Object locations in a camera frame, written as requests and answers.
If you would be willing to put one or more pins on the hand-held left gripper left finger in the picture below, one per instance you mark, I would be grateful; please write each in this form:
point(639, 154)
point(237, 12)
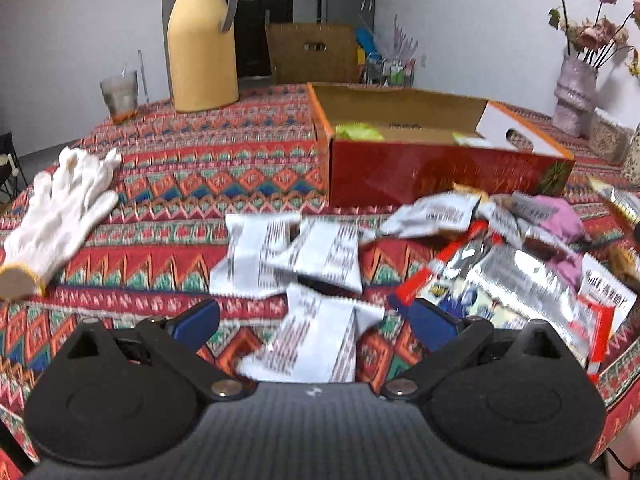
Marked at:
point(197, 317)

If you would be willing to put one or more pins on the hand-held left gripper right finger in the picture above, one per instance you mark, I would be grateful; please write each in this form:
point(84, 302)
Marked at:
point(432, 322)

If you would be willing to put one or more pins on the pile of snack packets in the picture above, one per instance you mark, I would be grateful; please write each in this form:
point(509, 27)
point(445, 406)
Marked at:
point(520, 280)

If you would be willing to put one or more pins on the white snack packet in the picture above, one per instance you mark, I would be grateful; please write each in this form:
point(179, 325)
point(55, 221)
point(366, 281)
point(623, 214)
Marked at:
point(320, 340)

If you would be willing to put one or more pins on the pink snack packet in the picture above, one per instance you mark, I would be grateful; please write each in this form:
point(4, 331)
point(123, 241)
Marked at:
point(557, 217)
point(567, 267)

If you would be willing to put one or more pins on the red cardboard box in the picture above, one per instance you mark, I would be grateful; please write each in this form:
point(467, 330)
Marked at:
point(425, 175)

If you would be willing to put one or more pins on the heap of mixed snack packets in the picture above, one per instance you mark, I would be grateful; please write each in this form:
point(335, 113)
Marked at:
point(357, 132)

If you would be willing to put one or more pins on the patterned tablecloth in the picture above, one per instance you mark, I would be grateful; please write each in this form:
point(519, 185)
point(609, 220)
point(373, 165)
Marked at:
point(200, 170)

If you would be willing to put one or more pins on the white cloth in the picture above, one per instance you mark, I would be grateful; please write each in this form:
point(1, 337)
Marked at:
point(55, 215)

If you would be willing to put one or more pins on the glass cup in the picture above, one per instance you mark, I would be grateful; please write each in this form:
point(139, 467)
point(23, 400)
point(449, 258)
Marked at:
point(120, 97)

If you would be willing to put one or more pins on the black chair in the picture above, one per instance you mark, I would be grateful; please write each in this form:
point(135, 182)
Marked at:
point(7, 150)

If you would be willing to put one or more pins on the beige patterned jar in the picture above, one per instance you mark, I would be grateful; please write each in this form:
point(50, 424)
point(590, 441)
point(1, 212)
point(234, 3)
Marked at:
point(632, 157)

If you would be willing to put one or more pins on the yellow thermos jug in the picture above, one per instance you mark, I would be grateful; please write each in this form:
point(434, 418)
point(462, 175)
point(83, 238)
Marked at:
point(200, 50)

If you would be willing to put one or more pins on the pink ribbed vase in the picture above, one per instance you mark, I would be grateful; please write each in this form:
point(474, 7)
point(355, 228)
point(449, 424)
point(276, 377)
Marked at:
point(575, 95)

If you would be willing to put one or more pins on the blue and yellow bag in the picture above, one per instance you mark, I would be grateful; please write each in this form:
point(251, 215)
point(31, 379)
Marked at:
point(367, 40)

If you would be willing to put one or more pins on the dark door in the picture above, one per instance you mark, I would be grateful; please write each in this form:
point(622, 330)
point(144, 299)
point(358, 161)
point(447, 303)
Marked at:
point(260, 10)

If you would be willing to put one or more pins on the dried pink flowers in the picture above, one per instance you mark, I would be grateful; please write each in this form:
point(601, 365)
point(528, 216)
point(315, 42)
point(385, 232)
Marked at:
point(592, 35)

